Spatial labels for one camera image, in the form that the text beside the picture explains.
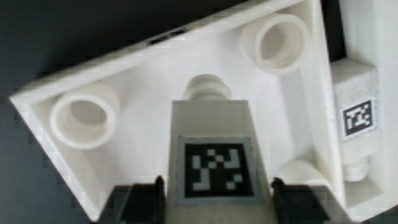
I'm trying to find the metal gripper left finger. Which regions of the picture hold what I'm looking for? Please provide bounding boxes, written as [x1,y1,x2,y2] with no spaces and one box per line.
[91,177,165,224]

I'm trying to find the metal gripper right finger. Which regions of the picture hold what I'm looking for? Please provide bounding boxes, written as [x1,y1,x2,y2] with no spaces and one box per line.
[272,178,347,224]

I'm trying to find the white leg with tag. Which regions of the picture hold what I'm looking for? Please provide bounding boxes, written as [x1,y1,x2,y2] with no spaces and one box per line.
[165,74,277,224]

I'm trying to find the white square table top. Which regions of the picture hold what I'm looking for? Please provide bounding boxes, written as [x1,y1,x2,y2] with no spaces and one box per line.
[11,0,345,217]

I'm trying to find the white leg front right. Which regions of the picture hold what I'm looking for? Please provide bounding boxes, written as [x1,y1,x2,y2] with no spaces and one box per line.
[331,58,378,182]

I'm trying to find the white right fence bar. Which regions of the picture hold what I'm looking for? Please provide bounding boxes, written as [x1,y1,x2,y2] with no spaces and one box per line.
[332,0,398,221]

